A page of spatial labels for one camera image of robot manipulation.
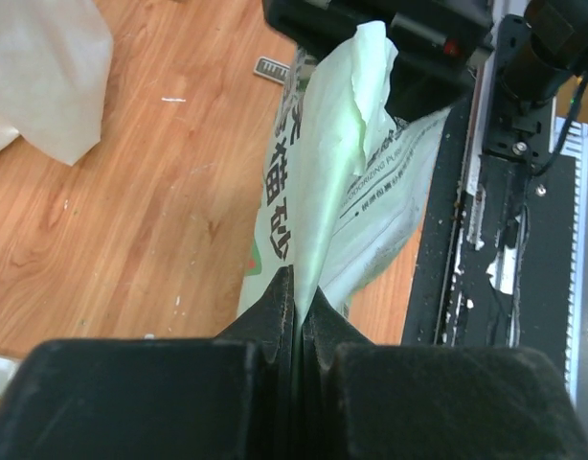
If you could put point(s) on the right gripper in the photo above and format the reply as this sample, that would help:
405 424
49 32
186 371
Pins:
356 76

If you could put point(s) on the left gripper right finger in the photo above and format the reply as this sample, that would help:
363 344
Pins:
369 401

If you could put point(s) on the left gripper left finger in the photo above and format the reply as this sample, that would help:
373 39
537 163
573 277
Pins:
225 397

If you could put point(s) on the green cat litter bag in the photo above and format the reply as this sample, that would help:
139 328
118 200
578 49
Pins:
341 196

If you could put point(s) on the piano pattern bag clip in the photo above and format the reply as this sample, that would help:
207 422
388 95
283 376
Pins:
271 70

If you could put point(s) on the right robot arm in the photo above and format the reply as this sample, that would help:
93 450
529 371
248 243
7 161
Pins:
557 43

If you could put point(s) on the cream cloth bag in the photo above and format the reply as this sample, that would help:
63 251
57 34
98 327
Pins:
55 58

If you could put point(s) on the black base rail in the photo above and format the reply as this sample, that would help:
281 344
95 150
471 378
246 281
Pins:
498 252

